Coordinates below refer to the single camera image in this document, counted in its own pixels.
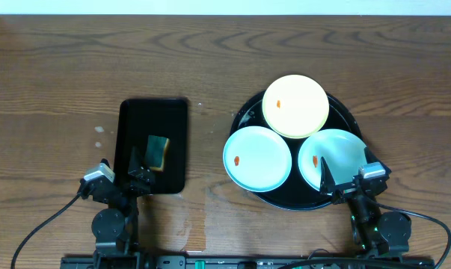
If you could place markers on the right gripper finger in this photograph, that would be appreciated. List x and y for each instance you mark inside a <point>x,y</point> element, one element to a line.
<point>370,157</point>
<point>327,183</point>

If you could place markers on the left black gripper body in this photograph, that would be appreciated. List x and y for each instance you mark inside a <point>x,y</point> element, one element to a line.
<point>135,192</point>

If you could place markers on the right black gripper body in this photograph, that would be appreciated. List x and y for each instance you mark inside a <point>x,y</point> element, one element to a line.
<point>345,190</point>

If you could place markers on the green yellow sponge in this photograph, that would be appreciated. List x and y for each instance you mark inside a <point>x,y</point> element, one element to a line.
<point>157,148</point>

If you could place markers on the light blue plate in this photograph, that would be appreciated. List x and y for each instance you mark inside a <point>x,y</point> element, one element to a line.
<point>342,151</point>
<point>257,159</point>

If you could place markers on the yellow plate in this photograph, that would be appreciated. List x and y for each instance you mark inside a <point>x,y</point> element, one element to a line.
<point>295,106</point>

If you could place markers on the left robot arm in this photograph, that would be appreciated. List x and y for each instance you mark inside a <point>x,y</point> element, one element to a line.
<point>116,227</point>

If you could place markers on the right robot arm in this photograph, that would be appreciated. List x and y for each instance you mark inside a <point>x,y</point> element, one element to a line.
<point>381,235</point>

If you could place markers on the black rectangular tray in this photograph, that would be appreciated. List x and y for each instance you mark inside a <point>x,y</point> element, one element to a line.
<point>139,119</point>

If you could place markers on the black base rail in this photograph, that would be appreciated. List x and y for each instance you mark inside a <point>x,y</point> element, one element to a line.
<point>176,262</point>

